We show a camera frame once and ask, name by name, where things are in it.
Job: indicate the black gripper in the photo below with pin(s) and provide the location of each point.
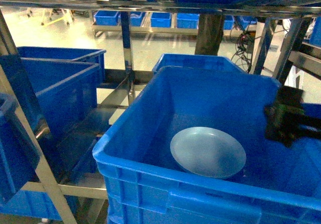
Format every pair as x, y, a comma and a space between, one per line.
286, 118

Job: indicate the light blue round tray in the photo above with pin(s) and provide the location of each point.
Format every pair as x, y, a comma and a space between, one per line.
208, 152

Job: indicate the steel shelf rack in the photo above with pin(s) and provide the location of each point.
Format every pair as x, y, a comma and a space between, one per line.
29, 113

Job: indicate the blue bin left shelf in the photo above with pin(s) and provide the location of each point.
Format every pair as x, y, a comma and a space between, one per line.
18, 156

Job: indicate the blue bin behind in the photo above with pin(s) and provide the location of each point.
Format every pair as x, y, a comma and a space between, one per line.
66, 54

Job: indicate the blue crate right shelf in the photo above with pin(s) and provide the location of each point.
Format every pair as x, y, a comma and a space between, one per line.
146, 185

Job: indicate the blue bin on shelf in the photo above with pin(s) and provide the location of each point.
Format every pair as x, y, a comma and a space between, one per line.
66, 91

